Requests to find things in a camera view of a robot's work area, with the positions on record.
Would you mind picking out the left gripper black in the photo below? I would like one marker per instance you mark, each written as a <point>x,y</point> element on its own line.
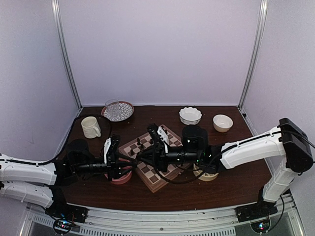
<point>114,170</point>

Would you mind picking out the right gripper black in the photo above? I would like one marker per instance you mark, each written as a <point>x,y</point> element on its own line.
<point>160,160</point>

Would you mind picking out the dark chess pawn piece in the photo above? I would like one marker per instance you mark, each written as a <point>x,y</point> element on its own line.
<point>133,151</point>

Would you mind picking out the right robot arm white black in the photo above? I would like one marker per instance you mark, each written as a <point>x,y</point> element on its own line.
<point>286,140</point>

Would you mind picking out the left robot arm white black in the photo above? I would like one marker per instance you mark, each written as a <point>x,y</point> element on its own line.
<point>40,183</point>

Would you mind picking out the cream spouted bowl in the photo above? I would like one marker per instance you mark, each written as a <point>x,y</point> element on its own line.
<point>206,176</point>

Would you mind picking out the cream ribbed mug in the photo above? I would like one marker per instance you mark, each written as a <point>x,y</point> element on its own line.
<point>90,127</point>

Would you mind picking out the white scalloped bowl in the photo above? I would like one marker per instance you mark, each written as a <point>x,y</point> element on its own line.
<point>190,116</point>

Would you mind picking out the small cream round bowl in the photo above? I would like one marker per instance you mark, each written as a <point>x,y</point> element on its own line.
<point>222,123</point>

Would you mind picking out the pink bowl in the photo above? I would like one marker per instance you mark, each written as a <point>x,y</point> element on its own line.
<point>120,178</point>

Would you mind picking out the clear drinking glass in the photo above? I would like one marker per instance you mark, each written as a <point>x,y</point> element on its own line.
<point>112,108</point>

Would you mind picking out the patterned ceramic plate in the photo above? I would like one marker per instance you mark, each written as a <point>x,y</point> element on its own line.
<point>126,111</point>

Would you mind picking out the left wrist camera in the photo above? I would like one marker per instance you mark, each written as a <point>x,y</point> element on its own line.
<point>110,147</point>

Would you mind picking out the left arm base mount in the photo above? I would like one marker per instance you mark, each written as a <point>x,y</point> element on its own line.
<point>65,217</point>

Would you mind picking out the front aluminium rail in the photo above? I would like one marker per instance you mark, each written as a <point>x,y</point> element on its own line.
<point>211,222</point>

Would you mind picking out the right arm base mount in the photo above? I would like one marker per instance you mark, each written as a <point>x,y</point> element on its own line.
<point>258,214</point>

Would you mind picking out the left aluminium frame post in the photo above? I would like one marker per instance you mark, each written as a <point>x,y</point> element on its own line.
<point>65,57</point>

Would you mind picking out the aluminium frame post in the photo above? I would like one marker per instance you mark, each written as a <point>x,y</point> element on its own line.
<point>255,51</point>
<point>65,57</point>

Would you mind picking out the right aluminium frame post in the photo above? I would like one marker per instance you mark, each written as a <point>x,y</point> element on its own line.
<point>255,51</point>

